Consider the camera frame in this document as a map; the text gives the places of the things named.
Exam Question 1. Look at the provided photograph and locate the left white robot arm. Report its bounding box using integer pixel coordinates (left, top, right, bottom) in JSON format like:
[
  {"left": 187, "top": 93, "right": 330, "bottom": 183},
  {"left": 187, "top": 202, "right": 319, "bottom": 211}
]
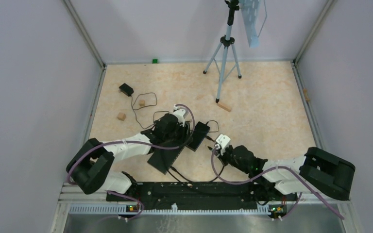
[{"left": 66, "top": 113, "right": 191, "bottom": 201}]

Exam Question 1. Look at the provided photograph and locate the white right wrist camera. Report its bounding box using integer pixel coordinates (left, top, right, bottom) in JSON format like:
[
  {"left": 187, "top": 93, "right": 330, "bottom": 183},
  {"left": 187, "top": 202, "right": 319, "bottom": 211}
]
[{"left": 215, "top": 134, "right": 231, "bottom": 154}]

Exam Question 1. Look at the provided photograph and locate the wooden block on frame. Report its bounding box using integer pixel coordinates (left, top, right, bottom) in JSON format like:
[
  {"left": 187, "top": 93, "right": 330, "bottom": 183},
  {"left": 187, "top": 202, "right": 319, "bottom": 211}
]
[{"left": 303, "top": 88, "right": 310, "bottom": 103}]

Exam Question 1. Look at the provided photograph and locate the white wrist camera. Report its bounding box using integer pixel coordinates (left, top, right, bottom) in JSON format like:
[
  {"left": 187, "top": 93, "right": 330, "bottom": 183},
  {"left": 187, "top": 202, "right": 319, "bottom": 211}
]
[
  {"left": 171, "top": 107, "right": 188, "bottom": 126},
  {"left": 215, "top": 134, "right": 231, "bottom": 154}
]

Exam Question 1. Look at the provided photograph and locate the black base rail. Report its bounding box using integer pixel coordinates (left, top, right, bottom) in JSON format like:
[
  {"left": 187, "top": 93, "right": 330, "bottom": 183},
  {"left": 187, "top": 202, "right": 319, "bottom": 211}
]
[{"left": 106, "top": 182, "right": 298, "bottom": 211}]

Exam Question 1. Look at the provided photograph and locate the black network switch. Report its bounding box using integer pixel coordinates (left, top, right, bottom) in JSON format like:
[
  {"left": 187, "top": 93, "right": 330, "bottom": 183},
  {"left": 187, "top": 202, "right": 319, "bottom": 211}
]
[
  {"left": 186, "top": 121, "right": 210, "bottom": 151},
  {"left": 147, "top": 148, "right": 184, "bottom": 174}
]

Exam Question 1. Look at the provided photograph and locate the long wooden block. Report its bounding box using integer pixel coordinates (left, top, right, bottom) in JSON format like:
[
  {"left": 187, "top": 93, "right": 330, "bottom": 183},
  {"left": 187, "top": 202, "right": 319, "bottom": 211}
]
[{"left": 217, "top": 101, "right": 232, "bottom": 112}]

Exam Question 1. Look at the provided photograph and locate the silver camera tripod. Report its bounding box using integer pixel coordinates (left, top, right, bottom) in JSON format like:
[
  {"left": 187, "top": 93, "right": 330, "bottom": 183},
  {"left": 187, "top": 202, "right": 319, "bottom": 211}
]
[{"left": 203, "top": 0, "right": 242, "bottom": 103}]

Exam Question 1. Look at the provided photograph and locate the wooden cube by cord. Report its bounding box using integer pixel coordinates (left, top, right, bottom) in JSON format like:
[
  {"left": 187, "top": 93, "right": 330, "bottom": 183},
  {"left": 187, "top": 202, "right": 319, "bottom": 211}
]
[{"left": 117, "top": 112, "right": 127, "bottom": 121}]

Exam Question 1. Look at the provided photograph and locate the purple cable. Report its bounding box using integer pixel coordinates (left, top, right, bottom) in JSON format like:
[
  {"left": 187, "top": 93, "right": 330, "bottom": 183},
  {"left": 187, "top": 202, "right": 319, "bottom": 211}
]
[
  {"left": 211, "top": 146, "right": 345, "bottom": 221},
  {"left": 67, "top": 103, "right": 196, "bottom": 222}
]

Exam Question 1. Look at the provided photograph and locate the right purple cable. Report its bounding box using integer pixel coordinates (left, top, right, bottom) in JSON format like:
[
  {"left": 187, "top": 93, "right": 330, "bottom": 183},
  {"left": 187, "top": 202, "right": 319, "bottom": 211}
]
[{"left": 211, "top": 146, "right": 345, "bottom": 221}]

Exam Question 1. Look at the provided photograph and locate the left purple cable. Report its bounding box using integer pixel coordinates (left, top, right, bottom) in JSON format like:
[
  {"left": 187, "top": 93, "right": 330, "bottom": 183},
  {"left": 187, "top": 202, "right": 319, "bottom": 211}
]
[{"left": 67, "top": 103, "right": 196, "bottom": 222}]

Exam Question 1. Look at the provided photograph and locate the perforated white panel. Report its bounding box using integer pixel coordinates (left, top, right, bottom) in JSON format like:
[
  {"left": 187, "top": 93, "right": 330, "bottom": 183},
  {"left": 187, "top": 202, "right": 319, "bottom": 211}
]
[{"left": 239, "top": 0, "right": 268, "bottom": 48}]

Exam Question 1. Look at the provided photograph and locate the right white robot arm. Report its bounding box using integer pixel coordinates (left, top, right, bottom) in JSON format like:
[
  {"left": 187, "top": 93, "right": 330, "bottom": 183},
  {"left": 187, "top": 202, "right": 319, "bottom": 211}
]
[{"left": 215, "top": 145, "right": 356, "bottom": 200}]

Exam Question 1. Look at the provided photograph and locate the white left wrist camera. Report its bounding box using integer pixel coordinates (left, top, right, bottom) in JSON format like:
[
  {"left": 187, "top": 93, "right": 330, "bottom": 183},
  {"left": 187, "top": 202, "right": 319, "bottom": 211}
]
[{"left": 171, "top": 107, "right": 188, "bottom": 126}]

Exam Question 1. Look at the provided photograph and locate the black power adapter with cord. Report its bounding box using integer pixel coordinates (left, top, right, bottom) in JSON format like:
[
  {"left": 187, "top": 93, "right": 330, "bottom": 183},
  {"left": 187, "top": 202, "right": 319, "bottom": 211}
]
[{"left": 119, "top": 83, "right": 158, "bottom": 129}]

